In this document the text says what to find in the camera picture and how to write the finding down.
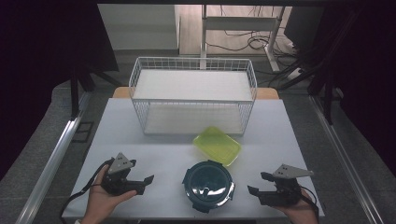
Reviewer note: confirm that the black curtain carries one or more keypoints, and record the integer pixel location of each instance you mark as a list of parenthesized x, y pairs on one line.
[(34, 62), (370, 77)]

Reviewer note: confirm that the black stand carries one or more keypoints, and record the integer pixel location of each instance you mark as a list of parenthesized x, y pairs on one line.
[(327, 99), (74, 93)]

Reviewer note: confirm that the white power strip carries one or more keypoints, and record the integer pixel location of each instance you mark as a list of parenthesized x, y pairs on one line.
[(294, 74)]

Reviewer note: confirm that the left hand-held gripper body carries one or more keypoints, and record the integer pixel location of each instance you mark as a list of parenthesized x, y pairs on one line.
[(115, 179)]

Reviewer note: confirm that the wooden table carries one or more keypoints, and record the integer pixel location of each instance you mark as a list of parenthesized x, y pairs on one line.
[(120, 92)]

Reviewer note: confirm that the round container with dark lid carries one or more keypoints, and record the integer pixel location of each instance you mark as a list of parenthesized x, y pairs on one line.
[(208, 185)]

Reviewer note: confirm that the person's left hand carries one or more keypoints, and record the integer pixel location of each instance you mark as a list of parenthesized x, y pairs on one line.
[(99, 203)]

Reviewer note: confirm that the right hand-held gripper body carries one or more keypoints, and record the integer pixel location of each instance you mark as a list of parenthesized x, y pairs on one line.
[(285, 194)]

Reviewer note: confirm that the white metal desk frame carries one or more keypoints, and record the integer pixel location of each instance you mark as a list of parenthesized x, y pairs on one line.
[(239, 23)]

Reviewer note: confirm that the aluminium rail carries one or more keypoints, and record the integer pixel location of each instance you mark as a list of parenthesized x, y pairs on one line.
[(345, 161), (49, 165)]

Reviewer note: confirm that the white cabinet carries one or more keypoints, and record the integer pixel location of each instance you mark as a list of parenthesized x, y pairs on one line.
[(140, 25)]

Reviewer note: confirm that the black square floor frame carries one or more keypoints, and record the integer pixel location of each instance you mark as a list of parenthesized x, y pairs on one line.
[(83, 132)]

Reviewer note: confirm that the person's right hand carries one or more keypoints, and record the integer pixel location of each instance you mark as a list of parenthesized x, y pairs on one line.
[(303, 213)]

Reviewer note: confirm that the yellow-green plastic tray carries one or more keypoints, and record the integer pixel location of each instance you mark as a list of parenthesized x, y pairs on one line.
[(218, 144)]

